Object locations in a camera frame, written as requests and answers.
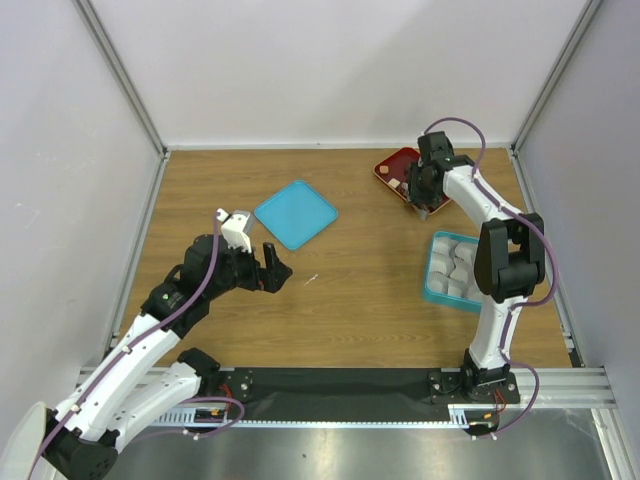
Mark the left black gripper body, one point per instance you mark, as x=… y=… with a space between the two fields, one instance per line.
x=240 y=271

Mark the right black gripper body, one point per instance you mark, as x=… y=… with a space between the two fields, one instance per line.
x=419 y=191

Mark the blue box lid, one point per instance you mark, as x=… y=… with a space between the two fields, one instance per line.
x=296 y=214

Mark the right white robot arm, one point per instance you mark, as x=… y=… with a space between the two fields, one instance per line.
x=509 y=263

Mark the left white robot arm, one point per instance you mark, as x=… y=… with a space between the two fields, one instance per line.
x=86 y=432

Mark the blue chocolate box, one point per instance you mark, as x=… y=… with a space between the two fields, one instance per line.
x=449 y=272

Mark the red tray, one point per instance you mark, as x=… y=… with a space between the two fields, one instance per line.
x=398 y=163

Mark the white scrap on table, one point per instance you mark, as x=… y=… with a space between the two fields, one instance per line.
x=314 y=277

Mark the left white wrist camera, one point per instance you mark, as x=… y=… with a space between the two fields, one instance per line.
x=236 y=228

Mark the slotted cable duct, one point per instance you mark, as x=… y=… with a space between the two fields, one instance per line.
x=194 y=417

